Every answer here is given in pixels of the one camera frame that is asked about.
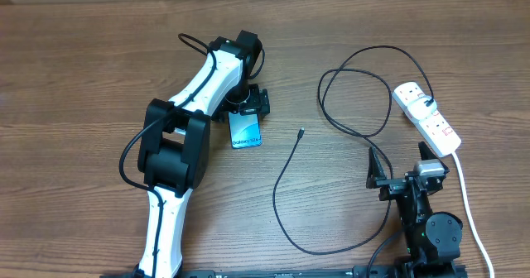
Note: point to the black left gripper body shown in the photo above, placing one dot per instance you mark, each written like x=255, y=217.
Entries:
x=247, y=98

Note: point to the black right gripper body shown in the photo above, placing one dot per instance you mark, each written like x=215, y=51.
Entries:
x=392, y=187

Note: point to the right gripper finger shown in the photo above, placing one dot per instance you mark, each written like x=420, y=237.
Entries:
x=425, y=152
x=375, y=171

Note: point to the blue Samsung Galaxy smartphone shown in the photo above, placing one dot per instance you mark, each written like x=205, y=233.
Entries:
x=244, y=130

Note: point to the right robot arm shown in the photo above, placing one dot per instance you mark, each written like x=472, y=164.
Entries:
x=433, y=239

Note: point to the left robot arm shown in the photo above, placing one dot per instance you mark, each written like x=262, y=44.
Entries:
x=174, y=143

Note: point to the white charger plug adapter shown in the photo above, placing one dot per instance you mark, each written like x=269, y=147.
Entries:
x=421, y=108

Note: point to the white power strip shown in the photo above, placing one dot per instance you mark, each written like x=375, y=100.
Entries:
x=438, y=133

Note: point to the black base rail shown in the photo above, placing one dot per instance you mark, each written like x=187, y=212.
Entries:
x=355, y=272

